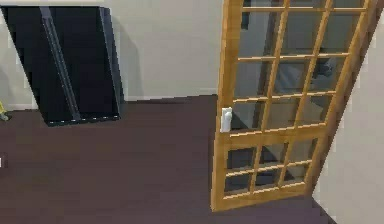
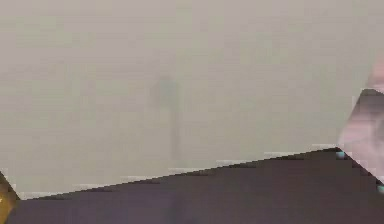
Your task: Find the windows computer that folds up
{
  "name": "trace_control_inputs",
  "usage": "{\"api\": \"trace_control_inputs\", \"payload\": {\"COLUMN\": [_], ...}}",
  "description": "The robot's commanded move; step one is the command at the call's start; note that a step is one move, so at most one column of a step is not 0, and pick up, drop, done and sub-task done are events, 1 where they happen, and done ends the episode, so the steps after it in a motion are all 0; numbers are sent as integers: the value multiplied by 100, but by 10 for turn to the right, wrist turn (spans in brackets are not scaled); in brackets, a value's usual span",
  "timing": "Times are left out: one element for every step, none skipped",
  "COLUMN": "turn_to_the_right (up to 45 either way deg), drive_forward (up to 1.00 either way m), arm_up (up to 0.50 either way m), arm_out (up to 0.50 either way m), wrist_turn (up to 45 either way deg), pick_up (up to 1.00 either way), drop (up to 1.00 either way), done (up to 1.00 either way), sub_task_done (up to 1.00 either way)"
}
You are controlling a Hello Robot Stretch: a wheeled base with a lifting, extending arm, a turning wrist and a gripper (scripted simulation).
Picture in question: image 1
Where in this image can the wooden glass-paned room door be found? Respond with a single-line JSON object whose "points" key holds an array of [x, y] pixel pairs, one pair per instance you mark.
{"points": [[230, 66]]}

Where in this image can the yellow-green small object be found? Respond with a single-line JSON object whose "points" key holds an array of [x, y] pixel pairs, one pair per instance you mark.
{"points": [[2, 111]]}

